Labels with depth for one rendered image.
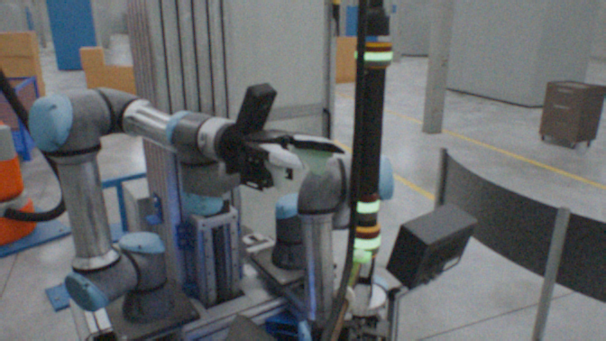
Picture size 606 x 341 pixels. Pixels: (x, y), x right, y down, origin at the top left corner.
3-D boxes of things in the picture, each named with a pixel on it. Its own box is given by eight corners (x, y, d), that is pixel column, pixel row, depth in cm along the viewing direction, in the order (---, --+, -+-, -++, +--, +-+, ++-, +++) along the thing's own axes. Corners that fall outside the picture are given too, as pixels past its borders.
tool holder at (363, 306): (380, 329, 60) (384, 265, 57) (328, 319, 62) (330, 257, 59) (388, 291, 68) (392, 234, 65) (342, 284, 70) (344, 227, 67)
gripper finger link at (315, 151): (349, 175, 71) (295, 169, 74) (350, 139, 69) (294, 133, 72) (344, 182, 68) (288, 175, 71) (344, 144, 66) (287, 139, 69)
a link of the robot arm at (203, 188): (242, 201, 92) (240, 150, 89) (206, 222, 83) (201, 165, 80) (213, 194, 96) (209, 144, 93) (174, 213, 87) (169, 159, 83)
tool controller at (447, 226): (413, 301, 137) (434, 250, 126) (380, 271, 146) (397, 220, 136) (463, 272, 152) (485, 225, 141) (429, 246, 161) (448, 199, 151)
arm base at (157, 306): (117, 302, 133) (112, 273, 130) (167, 286, 141) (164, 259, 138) (130, 331, 121) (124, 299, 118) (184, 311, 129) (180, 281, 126)
